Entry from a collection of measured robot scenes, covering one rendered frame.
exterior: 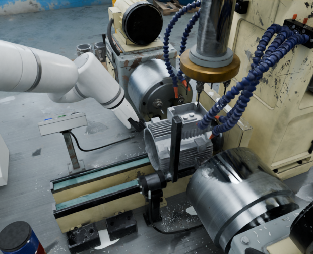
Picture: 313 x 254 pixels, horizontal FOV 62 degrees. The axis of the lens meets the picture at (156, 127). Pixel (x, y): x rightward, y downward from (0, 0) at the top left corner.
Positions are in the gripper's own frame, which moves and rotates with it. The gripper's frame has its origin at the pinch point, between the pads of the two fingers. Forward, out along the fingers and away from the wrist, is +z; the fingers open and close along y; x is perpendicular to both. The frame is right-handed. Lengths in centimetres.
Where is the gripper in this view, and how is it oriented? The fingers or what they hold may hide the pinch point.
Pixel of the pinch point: (139, 125)
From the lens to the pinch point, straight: 93.2
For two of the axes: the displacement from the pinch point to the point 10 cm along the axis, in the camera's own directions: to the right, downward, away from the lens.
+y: 3.7, 6.0, -7.1
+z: 4.6, 5.4, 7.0
